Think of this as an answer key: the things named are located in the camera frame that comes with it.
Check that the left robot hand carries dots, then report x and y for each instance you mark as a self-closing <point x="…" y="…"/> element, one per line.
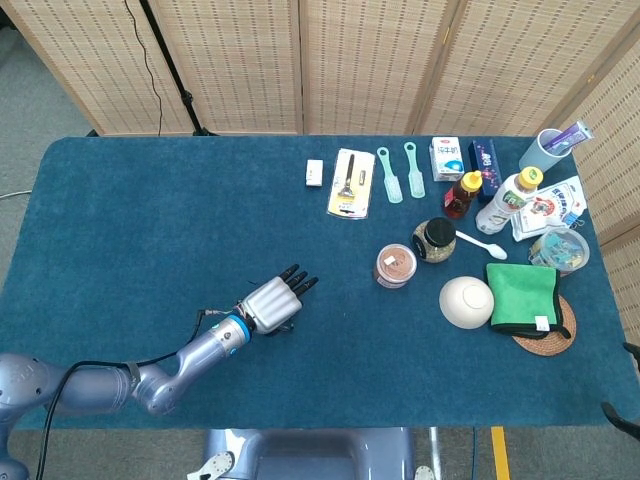
<point x="272" y="305"/>

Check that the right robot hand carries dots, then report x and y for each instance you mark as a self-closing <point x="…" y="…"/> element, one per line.
<point x="631" y="424"/>

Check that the round woven coaster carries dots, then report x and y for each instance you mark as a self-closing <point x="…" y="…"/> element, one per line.
<point x="542" y="345"/>

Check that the glass jar with black lid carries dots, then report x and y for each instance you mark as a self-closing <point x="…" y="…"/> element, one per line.
<point x="440" y="232"/>

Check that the honey bottle with yellow cap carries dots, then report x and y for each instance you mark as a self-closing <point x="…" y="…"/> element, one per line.
<point x="457" y="200"/>

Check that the white blue milk carton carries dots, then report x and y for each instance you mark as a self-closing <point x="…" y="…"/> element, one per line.
<point x="446" y="160"/>

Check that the jar of brown powder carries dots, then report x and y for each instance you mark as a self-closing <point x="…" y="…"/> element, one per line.
<point x="396" y="262"/>

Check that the yellow floor tape strip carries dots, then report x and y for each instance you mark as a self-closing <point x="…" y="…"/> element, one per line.
<point x="500" y="455"/>

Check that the white drink bottle yellow cap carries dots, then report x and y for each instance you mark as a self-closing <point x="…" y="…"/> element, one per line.
<point x="500" y="207"/>

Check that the blue felt table cover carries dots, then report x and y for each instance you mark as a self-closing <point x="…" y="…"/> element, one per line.
<point x="200" y="200"/>

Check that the white printed snack bag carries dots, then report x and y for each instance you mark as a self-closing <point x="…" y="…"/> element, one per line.
<point x="542" y="210"/>

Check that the blue binder clips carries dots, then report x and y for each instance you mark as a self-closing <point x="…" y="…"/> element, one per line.
<point x="572" y="218"/>

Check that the razor in yellow blister pack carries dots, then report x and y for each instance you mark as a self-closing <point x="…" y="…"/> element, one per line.
<point x="350" y="185"/>

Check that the white upturned bowl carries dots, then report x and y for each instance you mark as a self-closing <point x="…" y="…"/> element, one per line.
<point x="465" y="302"/>

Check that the clear tub of binder clips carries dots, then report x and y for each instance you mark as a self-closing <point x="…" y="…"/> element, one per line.
<point x="560" y="250"/>

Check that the white plastic spoon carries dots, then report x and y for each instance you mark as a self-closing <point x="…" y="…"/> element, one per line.
<point x="495" y="251"/>

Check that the small white box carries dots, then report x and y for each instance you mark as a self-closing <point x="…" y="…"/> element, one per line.
<point x="314" y="173"/>

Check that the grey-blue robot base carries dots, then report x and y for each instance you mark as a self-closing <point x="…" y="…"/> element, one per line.
<point x="310" y="455"/>

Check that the black wire-frame eyeglasses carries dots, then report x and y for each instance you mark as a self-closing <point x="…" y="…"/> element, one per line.
<point x="287" y="328"/>

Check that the mint green brush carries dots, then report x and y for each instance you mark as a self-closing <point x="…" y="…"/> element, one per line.
<point x="393" y="187"/>
<point x="416" y="182"/>

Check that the grey-blue cup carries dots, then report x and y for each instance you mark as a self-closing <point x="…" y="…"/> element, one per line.
<point x="535" y="157"/>

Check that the bamboo folding screen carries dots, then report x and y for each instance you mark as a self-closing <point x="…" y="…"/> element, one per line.
<point x="375" y="65"/>

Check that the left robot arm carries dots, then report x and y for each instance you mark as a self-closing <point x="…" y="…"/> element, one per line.
<point x="100" y="385"/>

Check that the purple toothpaste tube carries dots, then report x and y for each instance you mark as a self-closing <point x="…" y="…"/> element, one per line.
<point x="570" y="137"/>

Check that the dark blue box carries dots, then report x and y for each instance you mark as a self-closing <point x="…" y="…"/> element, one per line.
<point x="485" y="165"/>

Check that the black tripod stand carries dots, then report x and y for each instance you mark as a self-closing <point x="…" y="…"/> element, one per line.
<point x="186" y="98"/>

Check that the green cloth with black edge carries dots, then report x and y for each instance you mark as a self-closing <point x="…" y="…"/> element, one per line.
<point x="520" y="295"/>

